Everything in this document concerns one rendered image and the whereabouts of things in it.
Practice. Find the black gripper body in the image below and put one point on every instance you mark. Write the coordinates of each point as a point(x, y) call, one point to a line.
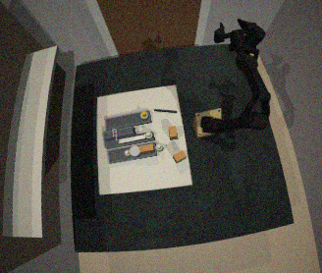
point(234, 35)

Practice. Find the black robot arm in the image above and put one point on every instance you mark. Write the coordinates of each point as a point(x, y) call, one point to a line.
point(248, 65)

